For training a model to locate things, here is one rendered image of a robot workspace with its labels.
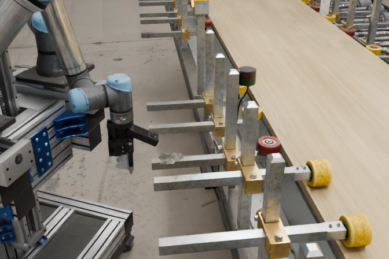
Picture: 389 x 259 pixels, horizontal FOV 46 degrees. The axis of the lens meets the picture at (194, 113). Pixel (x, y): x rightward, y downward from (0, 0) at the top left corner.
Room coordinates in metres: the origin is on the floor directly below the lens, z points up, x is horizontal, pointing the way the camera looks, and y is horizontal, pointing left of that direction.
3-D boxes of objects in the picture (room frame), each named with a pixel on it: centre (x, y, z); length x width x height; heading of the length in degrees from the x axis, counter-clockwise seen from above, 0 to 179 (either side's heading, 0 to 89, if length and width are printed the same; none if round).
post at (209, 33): (1.88, -0.06, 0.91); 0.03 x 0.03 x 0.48; 7
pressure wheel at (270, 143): (1.36, -0.26, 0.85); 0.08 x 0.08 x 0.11
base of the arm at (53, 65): (1.69, 0.56, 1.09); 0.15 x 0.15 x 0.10
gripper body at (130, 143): (1.29, 0.24, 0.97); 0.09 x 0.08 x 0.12; 97
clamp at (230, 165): (1.36, -0.13, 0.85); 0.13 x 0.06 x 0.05; 7
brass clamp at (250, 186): (1.11, -0.16, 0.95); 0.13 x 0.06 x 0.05; 7
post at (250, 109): (1.13, -0.16, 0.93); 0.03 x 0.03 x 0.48; 7
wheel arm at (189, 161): (1.33, -0.07, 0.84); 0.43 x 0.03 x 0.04; 97
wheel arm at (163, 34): (2.82, 0.12, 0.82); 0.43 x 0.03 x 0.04; 97
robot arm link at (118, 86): (1.29, 0.24, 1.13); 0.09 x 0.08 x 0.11; 114
